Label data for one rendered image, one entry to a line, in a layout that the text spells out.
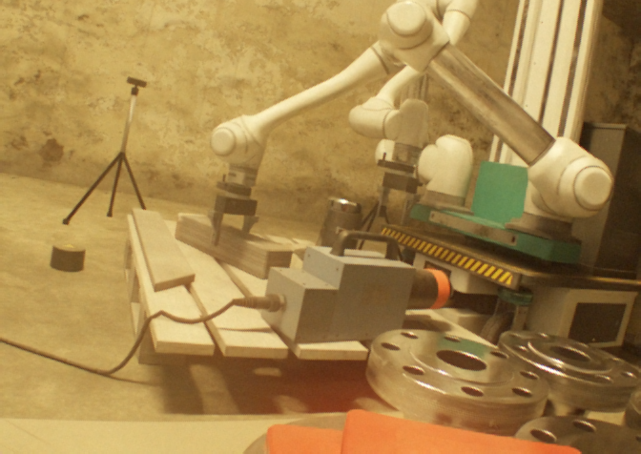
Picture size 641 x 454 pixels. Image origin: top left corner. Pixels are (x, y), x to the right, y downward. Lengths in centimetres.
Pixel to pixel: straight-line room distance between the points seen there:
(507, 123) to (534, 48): 74
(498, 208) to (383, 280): 85
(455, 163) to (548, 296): 58
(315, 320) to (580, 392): 49
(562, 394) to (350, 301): 44
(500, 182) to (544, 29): 61
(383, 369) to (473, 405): 13
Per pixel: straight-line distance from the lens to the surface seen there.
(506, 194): 180
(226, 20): 386
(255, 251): 140
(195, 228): 162
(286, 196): 398
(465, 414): 63
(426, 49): 129
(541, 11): 205
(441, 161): 183
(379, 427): 40
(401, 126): 160
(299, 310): 94
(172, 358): 112
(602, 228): 179
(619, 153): 181
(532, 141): 131
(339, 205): 154
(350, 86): 147
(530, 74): 197
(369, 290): 103
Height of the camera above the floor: 48
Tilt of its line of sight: 4 degrees down
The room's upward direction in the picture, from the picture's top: 12 degrees clockwise
